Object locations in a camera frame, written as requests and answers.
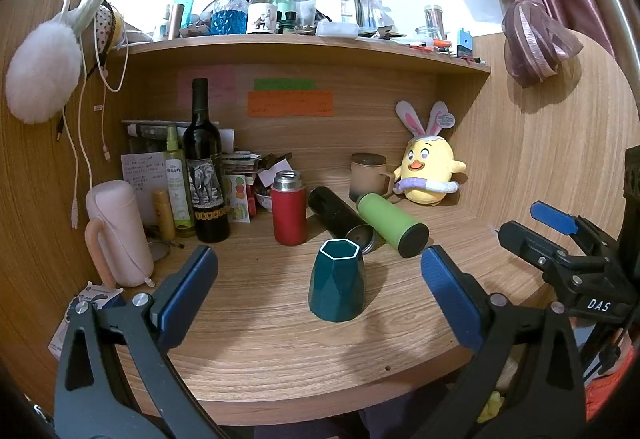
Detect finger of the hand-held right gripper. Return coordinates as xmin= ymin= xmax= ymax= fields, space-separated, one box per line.
xmin=530 ymin=200 xmax=626 ymax=260
xmin=498 ymin=220 xmax=573 ymax=276

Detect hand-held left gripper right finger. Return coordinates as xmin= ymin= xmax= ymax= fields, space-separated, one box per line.
xmin=410 ymin=244 xmax=587 ymax=439

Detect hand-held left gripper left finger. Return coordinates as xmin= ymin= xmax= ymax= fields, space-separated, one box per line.
xmin=52 ymin=245 xmax=223 ymax=439

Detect teal faceted cup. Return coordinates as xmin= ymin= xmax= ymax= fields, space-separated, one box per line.
xmin=307 ymin=239 xmax=367 ymax=323

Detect yellow tube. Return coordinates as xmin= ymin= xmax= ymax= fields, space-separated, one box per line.
xmin=152 ymin=189 xmax=177 ymax=241

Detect green thermos bottle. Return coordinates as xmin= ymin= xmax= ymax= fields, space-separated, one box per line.
xmin=355 ymin=192 xmax=430 ymax=259

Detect blue and white packet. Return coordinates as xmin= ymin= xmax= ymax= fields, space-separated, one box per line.
xmin=48 ymin=282 xmax=125 ymax=361

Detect metal thermos lid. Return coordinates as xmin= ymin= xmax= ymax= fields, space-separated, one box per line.
xmin=345 ymin=224 xmax=386 ymax=256

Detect fruit print snack packet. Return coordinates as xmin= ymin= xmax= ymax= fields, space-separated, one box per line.
xmin=223 ymin=174 xmax=252 ymax=223

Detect green spray bottle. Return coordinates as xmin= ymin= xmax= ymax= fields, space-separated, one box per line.
xmin=164 ymin=124 xmax=196 ymax=238

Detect yellow chick plush toy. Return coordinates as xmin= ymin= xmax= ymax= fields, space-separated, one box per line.
xmin=392 ymin=100 xmax=467 ymax=206

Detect dark wine bottle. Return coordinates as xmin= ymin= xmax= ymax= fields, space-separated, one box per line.
xmin=182 ymin=78 xmax=231 ymax=244

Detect white handwritten paper note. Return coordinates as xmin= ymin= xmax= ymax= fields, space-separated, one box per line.
xmin=120 ymin=151 xmax=167 ymax=226

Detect red thermos bottle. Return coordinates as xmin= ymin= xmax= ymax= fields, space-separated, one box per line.
xmin=270 ymin=170 xmax=307 ymax=247

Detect black thermos bottle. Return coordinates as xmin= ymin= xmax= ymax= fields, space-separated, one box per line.
xmin=307 ymin=186 xmax=367 ymax=240

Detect brown mug with lid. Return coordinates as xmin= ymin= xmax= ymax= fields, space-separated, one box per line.
xmin=349 ymin=152 xmax=396 ymax=203

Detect rolled newspaper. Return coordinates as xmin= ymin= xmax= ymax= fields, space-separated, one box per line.
xmin=122 ymin=118 xmax=221 ymax=140

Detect blue stamp box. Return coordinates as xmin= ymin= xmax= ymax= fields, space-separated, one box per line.
xmin=455 ymin=27 xmax=475 ymax=59

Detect pink sticky note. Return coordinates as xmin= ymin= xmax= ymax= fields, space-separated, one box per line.
xmin=177 ymin=66 xmax=236 ymax=108

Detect orange sticky note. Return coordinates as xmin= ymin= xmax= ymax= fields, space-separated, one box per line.
xmin=247 ymin=90 xmax=335 ymax=118

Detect small glass jar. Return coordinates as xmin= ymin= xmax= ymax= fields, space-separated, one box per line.
xmin=424 ymin=4 xmax=447 ymax=39

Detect green sticky note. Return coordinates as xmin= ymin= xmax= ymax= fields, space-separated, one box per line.
xmin=253 ymin=78 xmax=317 ymax=91

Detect white fluffy earmuffs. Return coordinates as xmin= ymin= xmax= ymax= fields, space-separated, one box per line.
xmin=5 ymin=0 xmax=115 ymax=125

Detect wooden shelf board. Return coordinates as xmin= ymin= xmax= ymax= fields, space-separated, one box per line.
xmin=107 ymin=33 xmax=493 ymax=75

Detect polka dot headband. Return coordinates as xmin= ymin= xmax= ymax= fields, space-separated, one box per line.
xmin=85 ymin=2 xmax=126 ymax=80

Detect white plastic box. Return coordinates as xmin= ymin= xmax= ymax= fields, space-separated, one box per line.
xmin=316 ymin=21 xmax=360 ymax=38

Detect clear plastic package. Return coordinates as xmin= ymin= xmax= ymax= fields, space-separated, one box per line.
xmin=341 ymin=0 xmax=392 ymax=31

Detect glass bottle with blue liquid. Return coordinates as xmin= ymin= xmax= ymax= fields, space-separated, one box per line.
xmin=210 ymin=0 xmax=250 ymax=35

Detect teal plastic bottle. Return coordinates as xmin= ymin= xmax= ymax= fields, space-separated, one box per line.
xmin=174 ymin=0 xmax=196 ymax=30

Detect clear glass jar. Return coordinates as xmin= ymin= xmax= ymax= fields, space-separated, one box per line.
xmin=292 ymin=0 xmax=318 ymax=32

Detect pink bottle with handle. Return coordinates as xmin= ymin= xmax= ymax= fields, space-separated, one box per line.
xmin=84 ymin=180 xmax=155 ymax=288

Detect white charging cable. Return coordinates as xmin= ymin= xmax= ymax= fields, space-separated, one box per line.
xmin=55 ymin=0 xmax=132 ymax=230

